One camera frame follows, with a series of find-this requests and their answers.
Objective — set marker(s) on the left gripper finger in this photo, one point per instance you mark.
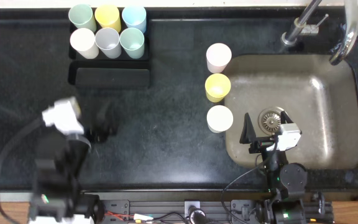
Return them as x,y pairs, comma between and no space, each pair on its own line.
104,123

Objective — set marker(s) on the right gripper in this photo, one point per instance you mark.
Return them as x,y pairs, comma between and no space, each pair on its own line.
259,146

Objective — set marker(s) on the pink cup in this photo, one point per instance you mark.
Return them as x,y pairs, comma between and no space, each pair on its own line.
218,54

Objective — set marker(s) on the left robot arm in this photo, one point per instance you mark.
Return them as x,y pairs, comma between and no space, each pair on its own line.
53,174

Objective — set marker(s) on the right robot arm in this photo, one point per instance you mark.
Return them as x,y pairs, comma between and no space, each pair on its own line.
292,179

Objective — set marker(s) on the black tray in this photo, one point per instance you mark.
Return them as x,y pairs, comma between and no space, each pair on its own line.
113,77

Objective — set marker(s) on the white cup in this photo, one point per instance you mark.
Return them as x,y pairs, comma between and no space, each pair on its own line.
219,118

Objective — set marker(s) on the steel sink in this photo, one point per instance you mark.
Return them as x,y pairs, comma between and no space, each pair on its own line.
315,93

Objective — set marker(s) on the yellow cup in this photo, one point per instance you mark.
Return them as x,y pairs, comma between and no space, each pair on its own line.
217,85
107,15

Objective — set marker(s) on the grey cup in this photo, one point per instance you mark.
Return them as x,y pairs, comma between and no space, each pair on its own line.
107,40

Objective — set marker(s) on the cream cup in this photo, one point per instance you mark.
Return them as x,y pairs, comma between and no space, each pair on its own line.
82,40

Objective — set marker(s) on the green cup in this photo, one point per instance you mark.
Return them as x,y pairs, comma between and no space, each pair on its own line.
131,40
81,15

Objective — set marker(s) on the blue cup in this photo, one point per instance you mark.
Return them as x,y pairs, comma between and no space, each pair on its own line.
134,17

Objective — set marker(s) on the steel tap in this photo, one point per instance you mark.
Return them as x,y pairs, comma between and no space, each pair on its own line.
351,31

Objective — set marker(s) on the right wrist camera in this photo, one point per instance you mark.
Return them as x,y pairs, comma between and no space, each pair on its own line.
287,137

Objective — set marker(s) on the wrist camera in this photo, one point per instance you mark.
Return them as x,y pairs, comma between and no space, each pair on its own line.
287,137
63,115

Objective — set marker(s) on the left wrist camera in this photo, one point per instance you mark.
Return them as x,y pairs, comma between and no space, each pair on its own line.
63,115

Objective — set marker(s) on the mounting rail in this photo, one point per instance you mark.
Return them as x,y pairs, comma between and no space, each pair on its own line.
160,207

